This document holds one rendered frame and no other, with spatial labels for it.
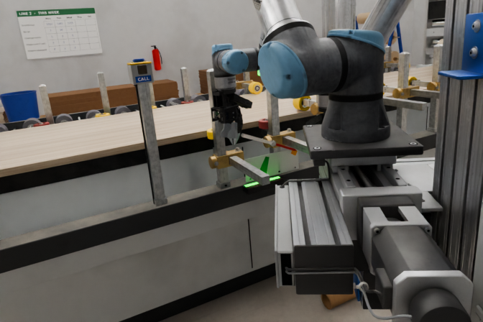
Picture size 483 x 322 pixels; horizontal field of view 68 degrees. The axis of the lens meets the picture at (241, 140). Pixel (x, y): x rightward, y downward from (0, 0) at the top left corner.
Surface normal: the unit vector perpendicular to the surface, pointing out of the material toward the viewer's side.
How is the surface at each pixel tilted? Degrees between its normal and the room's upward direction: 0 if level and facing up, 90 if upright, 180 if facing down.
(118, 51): 90
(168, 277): 90
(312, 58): 67
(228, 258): 90
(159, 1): 90
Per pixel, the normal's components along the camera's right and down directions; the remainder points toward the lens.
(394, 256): -0.76, -0.64
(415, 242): -0.08, -0.96
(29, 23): 0.41, 0.22
